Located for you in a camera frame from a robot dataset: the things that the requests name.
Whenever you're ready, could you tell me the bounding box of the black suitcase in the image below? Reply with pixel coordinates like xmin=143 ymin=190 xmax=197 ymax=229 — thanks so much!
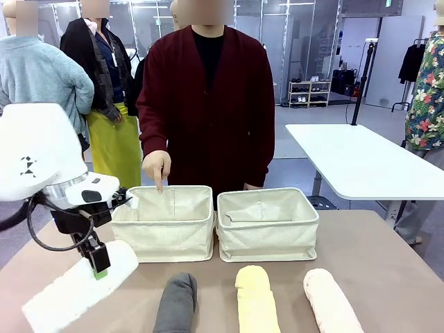
xmin=332 ymin=68 xmax=358 ymax=96

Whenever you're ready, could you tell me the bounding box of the white towel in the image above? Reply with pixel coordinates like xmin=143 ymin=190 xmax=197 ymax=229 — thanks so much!
xmin=21 ymin=239 xmax=139 ymax=333

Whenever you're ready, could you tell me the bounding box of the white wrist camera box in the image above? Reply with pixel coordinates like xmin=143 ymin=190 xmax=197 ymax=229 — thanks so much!
xmin=65 ymin=174 xmax=121 ymax=206

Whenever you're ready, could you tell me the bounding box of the black hanging garment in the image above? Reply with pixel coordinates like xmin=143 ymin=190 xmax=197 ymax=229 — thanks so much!
xmin=398 ymin=43 xmax=427 ymax=85

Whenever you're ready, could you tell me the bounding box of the yellow rolled towel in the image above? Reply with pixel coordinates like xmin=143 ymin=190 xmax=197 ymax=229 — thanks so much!
xmin=234 ymin=265 xmax=282 ymax=333

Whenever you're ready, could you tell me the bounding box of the white rounded table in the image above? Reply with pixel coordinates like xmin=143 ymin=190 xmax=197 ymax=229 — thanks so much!
xmin=284 ymin=123 xmax=444 ymax=223

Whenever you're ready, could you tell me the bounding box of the black corrugated cable hose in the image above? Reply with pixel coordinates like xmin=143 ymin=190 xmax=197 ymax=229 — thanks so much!
xmin=0 ymin=194 xmax=48 ymax=232

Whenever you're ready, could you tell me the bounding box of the person left forearm maroon sleeve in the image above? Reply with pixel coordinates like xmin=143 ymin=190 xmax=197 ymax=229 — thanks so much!
xmin=246 ymin=103 xmax=277 ymax=190

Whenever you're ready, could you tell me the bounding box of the wooden shoe rack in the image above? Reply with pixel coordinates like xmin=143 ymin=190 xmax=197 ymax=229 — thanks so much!
xmin=288 ymin=80 xmax=332 ymax=108

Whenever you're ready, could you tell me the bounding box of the cream fabric basket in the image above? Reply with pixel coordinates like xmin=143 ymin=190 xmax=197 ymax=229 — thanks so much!
xmin=110 ymin=185 xmax=215 ymax=264
xmin=216 ymin=187 xmax=320 ymax=263

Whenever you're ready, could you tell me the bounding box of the person right hand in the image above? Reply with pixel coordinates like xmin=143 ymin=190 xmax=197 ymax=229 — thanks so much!
xmin=141 ymin=150 xmax=172 ymax=194

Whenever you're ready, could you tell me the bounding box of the pink towel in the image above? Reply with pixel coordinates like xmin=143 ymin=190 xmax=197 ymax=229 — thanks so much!
xmin=302 ymin=268 xmax=365 ymax=333

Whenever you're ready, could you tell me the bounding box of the person in maroon cardigan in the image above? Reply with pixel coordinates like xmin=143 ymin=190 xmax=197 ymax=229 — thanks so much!
xmin=135 ymin=24 xmax=277 ymax=211

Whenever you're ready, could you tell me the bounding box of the black pole stand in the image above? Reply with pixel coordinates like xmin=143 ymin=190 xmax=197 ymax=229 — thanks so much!
xmin=350 ymin=38 xmax=378 ymax=126

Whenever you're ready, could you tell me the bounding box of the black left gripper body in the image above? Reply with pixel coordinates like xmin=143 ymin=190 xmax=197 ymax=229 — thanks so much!
xmin=51 ymin=203 xmax=113 ymax=258

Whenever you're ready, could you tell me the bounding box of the person right forearm maroon sleeve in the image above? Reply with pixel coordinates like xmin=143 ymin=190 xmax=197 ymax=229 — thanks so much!
xmin=135 ymin=100 xmax=171 ymax=164

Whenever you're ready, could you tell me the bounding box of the mannequin in floral shirt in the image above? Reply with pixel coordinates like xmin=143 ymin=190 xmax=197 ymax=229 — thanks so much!
xmin=393 ymin=0 xmax=444 ymax=246

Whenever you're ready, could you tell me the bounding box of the thin black cable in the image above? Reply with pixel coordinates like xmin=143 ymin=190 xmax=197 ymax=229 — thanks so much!
xmin=26 ymin=196 xmax=95 ymax=253

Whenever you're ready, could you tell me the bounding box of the gray towel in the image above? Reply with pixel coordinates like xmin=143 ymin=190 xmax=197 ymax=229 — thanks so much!
xmin=152 ymin=272 xmax=198 ymax=333

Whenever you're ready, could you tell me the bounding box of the black garment rack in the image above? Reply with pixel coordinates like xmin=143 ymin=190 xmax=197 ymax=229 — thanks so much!
xmin=391 ymin=38 xmax=429 ymax=112

